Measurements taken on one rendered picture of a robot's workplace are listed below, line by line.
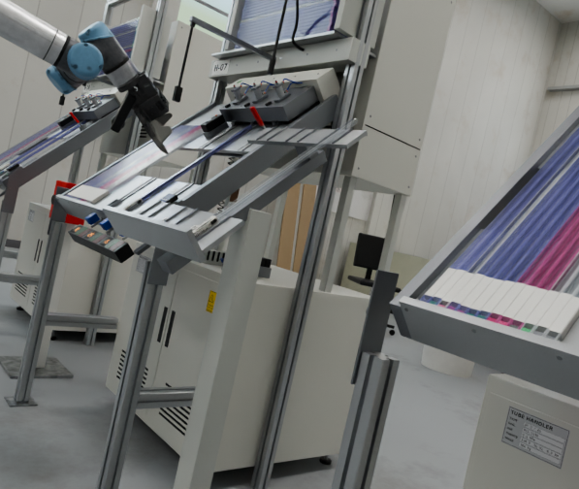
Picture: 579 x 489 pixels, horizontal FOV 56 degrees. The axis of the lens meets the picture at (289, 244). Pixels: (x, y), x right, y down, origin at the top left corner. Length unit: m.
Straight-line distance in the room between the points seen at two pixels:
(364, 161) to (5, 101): 4.79
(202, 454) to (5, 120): 5.15
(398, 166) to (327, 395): 0.81
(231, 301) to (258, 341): 0.44
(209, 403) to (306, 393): 0.63
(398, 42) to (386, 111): 0.22
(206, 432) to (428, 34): 1.46
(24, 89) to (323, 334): 4.89
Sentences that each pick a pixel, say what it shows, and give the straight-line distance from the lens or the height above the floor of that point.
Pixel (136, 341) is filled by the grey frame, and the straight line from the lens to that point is 1.36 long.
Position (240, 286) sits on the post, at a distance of 1.20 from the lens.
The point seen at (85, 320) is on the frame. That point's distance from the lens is 2.12.
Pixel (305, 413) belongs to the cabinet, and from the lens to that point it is 1.85.
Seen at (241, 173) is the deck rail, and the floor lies 0.91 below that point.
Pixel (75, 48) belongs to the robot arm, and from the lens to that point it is 1.34.
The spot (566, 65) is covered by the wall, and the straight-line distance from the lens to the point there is 12.57.
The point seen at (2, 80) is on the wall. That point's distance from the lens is 6.15.
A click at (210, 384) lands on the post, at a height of 0.42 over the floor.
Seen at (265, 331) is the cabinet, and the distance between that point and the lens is 1.62.
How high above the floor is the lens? 0.79
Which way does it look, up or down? 1 degrees down
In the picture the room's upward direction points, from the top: 13 degrees clockwise
